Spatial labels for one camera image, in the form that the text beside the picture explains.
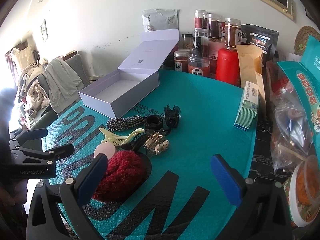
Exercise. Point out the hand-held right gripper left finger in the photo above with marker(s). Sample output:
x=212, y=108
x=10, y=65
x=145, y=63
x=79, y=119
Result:
x=92, y=181

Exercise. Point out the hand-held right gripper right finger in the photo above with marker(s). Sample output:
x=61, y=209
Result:
x=227, y=180

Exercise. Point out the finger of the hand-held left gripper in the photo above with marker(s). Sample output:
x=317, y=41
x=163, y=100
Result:
x=32, y=133
x=57, y=151

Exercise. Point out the red fluffy scrunchie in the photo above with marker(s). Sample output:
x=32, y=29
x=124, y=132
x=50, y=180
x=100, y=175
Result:
x=122, y=172

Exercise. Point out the pink round disc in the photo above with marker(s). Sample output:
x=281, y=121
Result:
x=105, y=150

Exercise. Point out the cream hair claw clip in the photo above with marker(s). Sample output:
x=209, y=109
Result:
x=112, y=137

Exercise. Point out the black banana hair clip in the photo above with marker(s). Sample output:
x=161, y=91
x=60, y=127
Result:
x=136, y=144

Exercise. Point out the black white checkered scrunchie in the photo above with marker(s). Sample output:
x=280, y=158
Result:
x=120, y=123

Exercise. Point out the clear gold hamster hair claw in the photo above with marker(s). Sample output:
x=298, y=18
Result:
x=153, y=140

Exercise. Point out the black hair band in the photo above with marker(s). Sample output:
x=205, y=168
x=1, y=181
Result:
x=148, y=123

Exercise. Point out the black claw clip with pearl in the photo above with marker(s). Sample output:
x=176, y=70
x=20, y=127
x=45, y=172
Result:
x=170, y=115

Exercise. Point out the white gift box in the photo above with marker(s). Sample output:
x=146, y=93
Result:
x=147, y=57

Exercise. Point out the pile of clothes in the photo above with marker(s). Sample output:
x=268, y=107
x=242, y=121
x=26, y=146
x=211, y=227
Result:
x=27, y=80

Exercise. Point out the teal bubble mailer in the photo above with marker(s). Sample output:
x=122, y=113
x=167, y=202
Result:
x=200, y=130

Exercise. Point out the pale grey garment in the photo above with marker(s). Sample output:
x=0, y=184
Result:
x=60, y=82

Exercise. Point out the green striped small box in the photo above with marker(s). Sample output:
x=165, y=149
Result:
x=246, y=110

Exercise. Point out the instant noodle bowl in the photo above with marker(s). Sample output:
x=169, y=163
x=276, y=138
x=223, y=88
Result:
x=305, y=187

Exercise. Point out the grey leaf pattern chair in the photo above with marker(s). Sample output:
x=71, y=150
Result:
x=81, y=63

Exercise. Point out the clear plastic bag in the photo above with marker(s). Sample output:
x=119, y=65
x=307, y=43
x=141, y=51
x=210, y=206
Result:
x=287, y=120

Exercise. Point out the red snack packet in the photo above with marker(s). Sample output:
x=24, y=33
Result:
x=280, y=83

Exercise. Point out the red canister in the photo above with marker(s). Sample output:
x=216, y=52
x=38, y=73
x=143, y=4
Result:
x=227, y=67

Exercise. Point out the kraft paper bag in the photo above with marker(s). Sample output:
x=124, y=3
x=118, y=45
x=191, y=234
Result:
x=250, y=65

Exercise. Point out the teal calendar box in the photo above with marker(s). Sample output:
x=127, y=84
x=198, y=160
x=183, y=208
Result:
x=307, y=85

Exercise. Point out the pink label container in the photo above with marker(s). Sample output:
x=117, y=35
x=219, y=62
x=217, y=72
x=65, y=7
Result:
x=215, y=55

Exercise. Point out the white paper sheet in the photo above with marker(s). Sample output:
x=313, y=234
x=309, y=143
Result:
x=290, y=57

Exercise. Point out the group of clear spice jars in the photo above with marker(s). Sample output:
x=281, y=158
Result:
x=200, y=42

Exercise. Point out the black foil pouch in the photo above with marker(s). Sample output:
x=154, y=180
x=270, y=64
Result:
x=260, y=36

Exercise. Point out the grey foil pouch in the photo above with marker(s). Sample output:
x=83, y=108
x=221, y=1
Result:
x=160, y=18

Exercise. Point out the small wall picture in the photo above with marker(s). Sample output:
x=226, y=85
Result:
x=44, y=30

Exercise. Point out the woven round wall mat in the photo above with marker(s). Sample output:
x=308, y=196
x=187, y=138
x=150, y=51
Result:
x=306, y=37

